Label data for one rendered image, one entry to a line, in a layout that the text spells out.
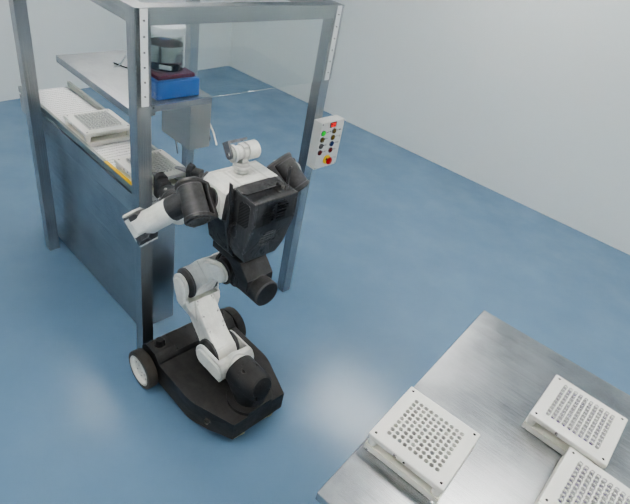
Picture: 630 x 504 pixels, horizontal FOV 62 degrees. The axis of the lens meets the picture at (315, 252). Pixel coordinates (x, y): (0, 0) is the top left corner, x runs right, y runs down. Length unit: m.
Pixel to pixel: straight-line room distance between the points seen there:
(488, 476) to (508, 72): 3.97
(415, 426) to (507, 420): 0.37
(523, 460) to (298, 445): 1.16
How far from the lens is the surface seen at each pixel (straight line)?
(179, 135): 2.41
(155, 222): 1.89
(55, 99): 3.39
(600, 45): 4.92
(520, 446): 1.84
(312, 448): 2.62
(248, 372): 2.38
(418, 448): 1.60
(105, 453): 2.58
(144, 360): 2.63
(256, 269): 2.05
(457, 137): 5.41
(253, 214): 1.79
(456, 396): 1.87
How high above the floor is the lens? 2.15
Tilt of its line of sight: 35 degrees down
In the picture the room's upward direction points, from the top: 12 degrees clockwise
